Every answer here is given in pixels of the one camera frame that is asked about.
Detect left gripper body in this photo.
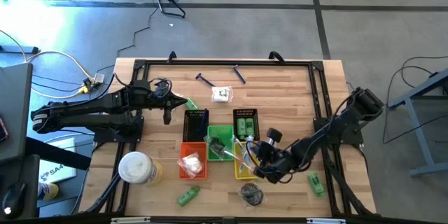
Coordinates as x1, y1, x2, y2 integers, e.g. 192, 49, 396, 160
146, 92, 175, 125

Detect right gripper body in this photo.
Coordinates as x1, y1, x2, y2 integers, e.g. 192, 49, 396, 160
258, 128, 302, 185

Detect bagged blue toothbrush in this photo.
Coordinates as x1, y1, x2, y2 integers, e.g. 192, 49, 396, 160
244, 134, 256, 155

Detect bagged white toothbrush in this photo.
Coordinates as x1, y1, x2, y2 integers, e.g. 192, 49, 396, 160
230, 134, 250, 169

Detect green shampoo bottle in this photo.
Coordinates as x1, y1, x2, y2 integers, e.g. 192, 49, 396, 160
176, 185, 202, 207
245, 118, 256, 141
184, 97, 200, 111
237, 118, 247, 141
307, 171, 326, 197

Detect clear bag white parts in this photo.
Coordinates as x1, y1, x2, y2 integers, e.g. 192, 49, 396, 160
204, 134, 235, 159

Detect black plastic basket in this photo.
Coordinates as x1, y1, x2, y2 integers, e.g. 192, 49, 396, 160
182, 108, 210, 144
232, 108, 260, 142

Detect yellow plastic basket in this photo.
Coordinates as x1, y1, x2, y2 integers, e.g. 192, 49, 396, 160
232, 140, 264, 181

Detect black coil in clear bag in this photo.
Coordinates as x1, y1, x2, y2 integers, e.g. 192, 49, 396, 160
236, 181, 266, 211

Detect green plastic basket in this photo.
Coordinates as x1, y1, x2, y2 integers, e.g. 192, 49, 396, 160
206, 125, 235, 162

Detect orange plastic basket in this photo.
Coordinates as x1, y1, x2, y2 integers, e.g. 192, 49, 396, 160
178, 141, 208, 180

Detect white wipes canister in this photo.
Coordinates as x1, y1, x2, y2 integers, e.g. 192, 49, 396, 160
118, 150, 165, 186

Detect white printed booklet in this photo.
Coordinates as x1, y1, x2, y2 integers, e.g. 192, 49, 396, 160
37, 137, 78, 184

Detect grey metal side table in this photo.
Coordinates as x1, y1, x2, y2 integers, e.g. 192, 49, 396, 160
386, 68, 448, 179

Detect yellow and blue bottle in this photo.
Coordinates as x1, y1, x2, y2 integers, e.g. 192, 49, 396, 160
36, 181, 60, 201

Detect grey laptop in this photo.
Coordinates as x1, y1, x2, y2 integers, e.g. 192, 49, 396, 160
0, 62, 34, 165

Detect black floor bar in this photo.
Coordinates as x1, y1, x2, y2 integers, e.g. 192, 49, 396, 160
0, 45, 40, 55

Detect black desk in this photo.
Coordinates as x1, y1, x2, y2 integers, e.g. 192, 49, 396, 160
0, 136, 92, 220

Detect black computer mouse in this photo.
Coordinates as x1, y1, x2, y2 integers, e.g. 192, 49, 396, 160
1, 181, 27, 220

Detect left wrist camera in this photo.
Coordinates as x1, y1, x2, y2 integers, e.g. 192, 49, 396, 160
152, 78, 173, 95

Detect black aluminium table frame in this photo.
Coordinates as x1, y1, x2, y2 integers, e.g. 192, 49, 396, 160
78, 57, 377, 224

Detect black floor cable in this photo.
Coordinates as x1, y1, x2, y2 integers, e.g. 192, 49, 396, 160
383, 55, 448, 144
94, 5, 159, 74

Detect cream floor cable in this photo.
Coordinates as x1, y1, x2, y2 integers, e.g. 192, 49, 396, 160
0, 29, 96, 99

